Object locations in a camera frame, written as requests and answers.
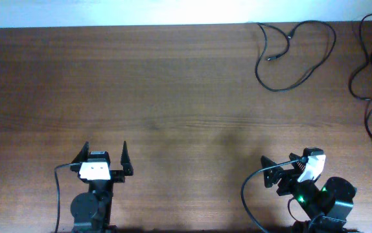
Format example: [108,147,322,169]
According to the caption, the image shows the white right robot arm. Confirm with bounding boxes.
[261,148,356,232]

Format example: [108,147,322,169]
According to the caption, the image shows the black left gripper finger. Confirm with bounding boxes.
[70,142,89,172]
[121,141,134,176]

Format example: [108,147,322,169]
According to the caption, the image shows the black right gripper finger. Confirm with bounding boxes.
[261,156,283,188]
[289,153,308,172]

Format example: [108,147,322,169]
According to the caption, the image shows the black USB cable gold plug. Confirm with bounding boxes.
[254,20,337,93]

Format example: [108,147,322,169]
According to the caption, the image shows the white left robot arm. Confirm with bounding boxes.
[70,142,134,233]

